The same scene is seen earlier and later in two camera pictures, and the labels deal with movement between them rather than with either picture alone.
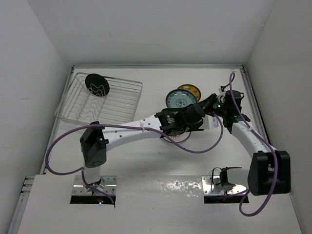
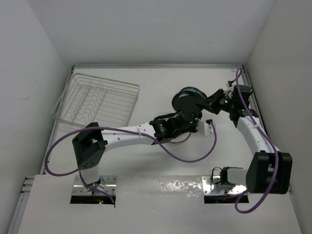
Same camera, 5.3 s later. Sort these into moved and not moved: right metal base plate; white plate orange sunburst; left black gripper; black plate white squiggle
Moved: black plate white squiggle
Not moved: white plate orange sunburst; right metal base plate; left black gripper
